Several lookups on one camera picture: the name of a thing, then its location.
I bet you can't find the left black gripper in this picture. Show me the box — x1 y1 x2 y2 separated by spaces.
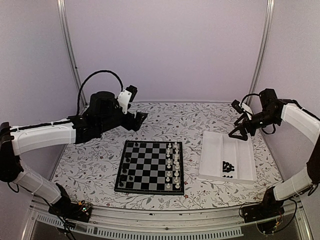
97 108 148 134

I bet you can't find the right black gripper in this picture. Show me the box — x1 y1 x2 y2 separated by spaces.
229 110 280 141

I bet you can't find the white plastic divided tray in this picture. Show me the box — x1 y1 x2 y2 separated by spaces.
198 131 257 185

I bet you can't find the black and grey chessboard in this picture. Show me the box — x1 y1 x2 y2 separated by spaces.
114 140 185 196

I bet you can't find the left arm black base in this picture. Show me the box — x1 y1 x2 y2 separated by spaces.
48 198 93 223

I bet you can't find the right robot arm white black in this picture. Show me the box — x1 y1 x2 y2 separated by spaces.
228 88 320 218

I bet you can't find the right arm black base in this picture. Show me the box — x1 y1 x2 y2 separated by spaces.
239 200 285 235

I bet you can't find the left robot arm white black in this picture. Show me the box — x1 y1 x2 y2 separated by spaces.
0 85 147 217

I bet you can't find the black chess pieces pile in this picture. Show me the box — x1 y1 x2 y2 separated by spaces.
222 161 236 179

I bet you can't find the white chess pieces row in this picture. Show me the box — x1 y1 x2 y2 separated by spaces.
165 142 183 191

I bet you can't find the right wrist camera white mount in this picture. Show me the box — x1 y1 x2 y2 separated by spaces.
231 99 253 120

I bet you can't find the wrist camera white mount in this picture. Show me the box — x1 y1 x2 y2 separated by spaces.
117 85 138 115
231 99 253 120

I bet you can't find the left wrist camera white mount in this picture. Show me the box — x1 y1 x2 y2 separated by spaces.
117 85 138 115

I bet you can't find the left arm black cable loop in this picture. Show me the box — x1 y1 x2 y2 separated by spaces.
76 69 125 113

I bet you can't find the front aluminium rail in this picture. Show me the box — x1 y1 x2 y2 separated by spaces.
22 199 313 240

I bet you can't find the right aluminium frame post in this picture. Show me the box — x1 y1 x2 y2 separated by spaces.
248 0 275 94

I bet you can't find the aluminium frame post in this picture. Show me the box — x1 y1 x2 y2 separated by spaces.
248 0 275 94
56 0 82 91

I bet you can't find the left aluminium frame post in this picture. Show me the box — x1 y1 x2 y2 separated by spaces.
56 0 82 91

